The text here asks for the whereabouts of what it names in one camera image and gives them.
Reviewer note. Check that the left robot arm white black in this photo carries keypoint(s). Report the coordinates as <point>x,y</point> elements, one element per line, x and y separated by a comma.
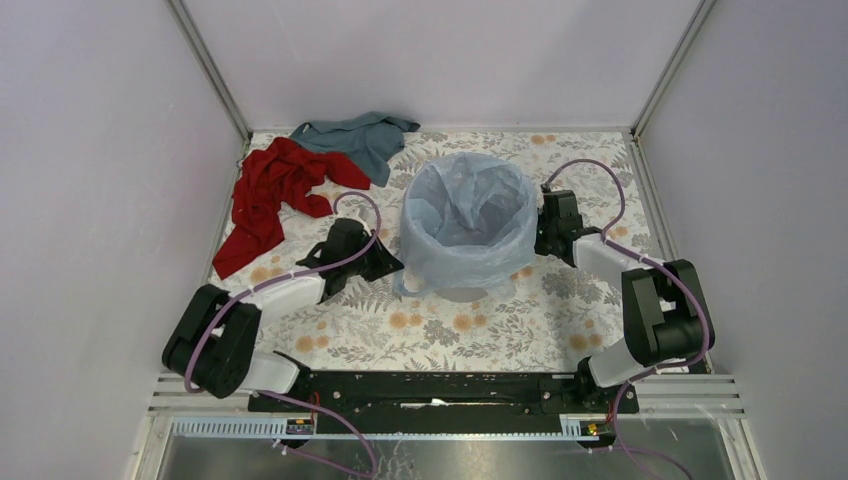
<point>213,344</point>

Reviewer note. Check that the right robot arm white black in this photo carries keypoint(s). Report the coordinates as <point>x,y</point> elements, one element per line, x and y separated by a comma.
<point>665,319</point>

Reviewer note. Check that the left aluminium corner frame post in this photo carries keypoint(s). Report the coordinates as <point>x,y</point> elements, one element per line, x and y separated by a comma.
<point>196,43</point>

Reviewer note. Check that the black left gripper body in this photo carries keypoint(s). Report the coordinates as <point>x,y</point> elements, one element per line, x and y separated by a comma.
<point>371,265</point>

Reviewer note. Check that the light blue plastic trash bag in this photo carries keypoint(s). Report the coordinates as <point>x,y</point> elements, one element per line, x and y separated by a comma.
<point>467,220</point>

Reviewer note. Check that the grey trash bin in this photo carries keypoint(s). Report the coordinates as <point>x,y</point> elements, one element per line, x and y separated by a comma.
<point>462,294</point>

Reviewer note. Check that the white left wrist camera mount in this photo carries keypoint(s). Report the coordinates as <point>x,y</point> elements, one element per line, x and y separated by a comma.
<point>362,222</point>

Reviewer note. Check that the right aluminium corner frame post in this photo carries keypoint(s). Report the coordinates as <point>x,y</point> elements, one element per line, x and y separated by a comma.
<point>688,38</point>

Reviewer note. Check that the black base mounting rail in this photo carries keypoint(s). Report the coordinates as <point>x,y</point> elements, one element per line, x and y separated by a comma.
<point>418,402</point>

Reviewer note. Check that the red cloth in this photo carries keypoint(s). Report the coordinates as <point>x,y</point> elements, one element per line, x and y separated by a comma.
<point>283,173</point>

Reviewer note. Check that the aluminium corner frame post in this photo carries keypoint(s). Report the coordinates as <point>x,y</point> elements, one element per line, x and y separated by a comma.
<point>688,38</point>
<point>196,43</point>

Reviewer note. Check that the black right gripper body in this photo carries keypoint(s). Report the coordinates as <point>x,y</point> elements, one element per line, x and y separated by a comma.
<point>544,230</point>

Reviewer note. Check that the grey-blue cloth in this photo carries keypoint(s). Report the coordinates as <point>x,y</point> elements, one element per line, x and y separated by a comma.
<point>369,140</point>

